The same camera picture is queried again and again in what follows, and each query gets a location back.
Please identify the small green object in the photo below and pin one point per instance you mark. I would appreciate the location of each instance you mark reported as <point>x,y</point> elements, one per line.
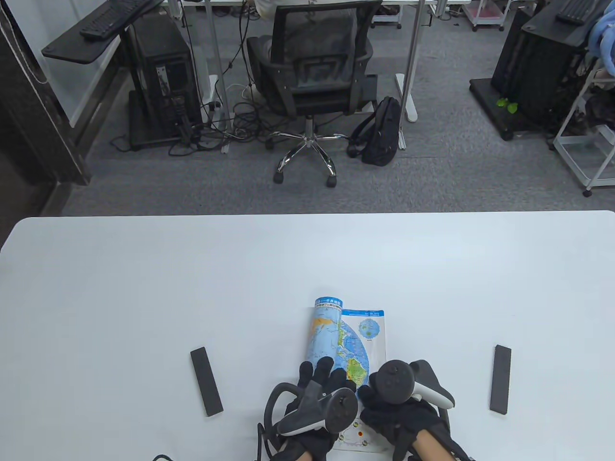
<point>503,102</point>

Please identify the white desk frame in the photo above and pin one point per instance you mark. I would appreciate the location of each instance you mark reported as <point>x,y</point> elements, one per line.
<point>407,103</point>

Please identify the person's right forearm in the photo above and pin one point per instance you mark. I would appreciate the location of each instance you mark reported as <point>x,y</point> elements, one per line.
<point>430,449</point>

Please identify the person's right hand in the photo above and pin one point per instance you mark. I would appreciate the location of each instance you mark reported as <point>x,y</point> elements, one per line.
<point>408,422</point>

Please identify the black backpack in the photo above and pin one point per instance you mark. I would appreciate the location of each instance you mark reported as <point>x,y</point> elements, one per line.
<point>382,129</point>

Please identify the black keyboard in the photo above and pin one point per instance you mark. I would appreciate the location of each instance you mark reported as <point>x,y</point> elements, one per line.
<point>576,10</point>
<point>110,19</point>

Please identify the person's left hand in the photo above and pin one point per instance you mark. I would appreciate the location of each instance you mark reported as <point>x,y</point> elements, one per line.
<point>317,372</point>

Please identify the black computer cart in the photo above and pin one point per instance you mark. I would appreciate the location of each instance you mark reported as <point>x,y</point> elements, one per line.
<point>67,50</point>
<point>480,93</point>

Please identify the black and white controller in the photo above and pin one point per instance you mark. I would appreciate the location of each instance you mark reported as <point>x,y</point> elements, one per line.
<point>331,410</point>
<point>391,382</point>

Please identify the colourful world map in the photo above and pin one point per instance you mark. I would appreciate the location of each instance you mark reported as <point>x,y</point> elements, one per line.
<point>346,336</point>

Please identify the white metal rack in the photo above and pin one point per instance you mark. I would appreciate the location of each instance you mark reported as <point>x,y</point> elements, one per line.
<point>570,116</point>

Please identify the black wrist camera unit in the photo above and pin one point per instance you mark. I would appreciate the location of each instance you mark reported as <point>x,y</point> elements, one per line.
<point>462,451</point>

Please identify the black mesh office chair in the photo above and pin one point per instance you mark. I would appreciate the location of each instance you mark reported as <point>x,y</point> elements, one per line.
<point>312,98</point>

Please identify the blue garment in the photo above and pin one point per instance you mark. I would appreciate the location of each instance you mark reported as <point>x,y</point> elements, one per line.
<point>604,38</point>

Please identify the black bar paperweight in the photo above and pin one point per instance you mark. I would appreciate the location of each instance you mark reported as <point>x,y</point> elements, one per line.
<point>206,382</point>
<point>500,379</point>

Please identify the white wheeled cart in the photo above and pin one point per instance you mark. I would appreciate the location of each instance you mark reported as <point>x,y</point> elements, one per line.
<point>387,20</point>
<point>487,24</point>

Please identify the black computer tower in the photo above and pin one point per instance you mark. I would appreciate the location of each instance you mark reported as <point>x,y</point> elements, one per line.
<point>163,72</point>
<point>528,72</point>

